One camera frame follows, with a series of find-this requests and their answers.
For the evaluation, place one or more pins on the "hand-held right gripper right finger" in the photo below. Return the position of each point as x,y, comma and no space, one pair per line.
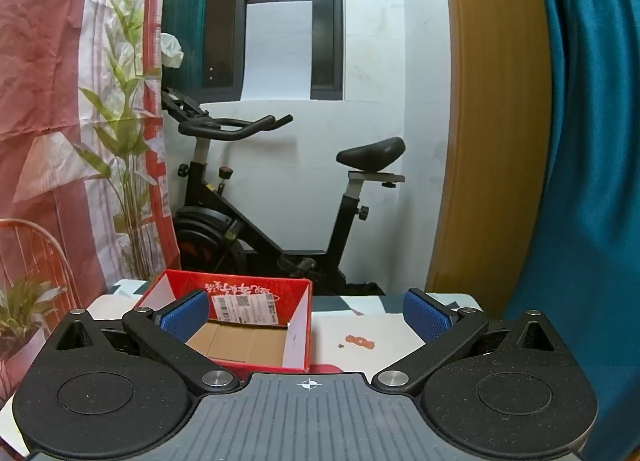
427,316

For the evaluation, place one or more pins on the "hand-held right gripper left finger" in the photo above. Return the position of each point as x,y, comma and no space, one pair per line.
182,316

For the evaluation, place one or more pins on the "red strawberry cardboard box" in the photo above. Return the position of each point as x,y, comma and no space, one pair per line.
240,286

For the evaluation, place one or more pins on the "printed tablecloth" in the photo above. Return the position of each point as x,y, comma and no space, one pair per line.
385,323

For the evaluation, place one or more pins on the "black exercise bike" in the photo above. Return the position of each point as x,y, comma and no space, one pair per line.
345,226

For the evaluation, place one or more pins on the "wooden door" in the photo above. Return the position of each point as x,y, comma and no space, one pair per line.
495,116

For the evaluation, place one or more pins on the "teal curtain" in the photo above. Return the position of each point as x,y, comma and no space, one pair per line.
590,141

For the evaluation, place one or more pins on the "white crumpled tissue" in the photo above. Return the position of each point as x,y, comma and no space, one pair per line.
170,48

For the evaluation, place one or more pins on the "white paper sheet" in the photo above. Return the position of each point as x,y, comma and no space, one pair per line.
277,51

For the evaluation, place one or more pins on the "dark green curtain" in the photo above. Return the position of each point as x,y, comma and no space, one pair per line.
187,1

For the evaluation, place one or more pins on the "dark framed window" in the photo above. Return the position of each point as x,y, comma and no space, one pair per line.
327,16

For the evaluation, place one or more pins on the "pink plant printed wall cloth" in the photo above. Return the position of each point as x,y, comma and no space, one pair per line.
45,66

